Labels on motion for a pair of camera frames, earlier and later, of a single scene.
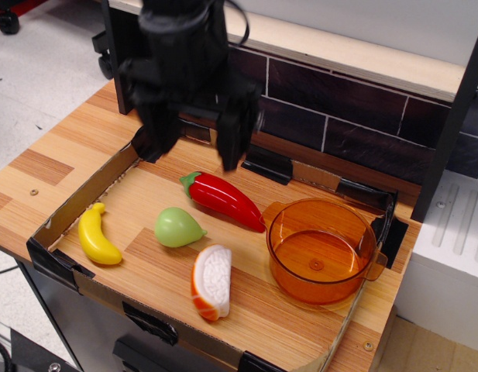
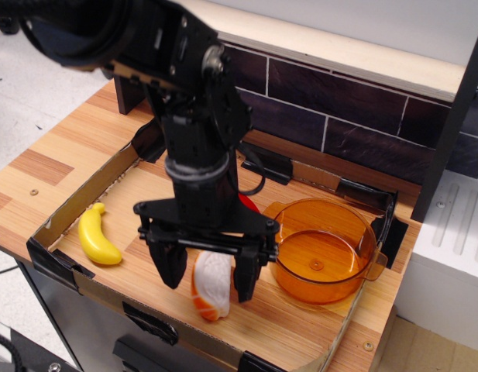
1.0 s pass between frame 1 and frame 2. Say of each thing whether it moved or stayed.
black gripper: moved
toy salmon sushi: stayed
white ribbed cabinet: stayed
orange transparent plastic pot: stayed
